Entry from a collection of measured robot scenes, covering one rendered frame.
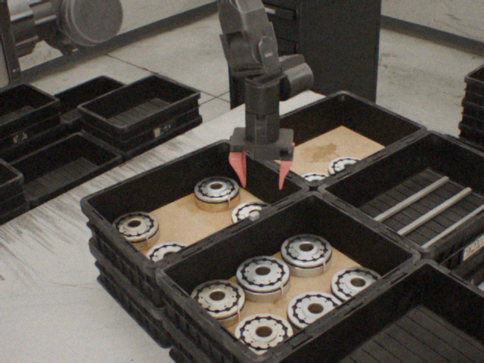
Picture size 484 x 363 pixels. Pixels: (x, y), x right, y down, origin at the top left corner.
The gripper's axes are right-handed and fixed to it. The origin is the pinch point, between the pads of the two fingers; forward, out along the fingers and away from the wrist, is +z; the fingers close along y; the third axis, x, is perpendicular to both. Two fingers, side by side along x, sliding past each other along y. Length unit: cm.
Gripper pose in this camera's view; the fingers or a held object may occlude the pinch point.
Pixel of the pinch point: (262, 182)
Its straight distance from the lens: 118.7
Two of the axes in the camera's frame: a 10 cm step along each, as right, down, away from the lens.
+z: 0.2, 8.4, 5.4
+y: -9.9, -0.5, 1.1
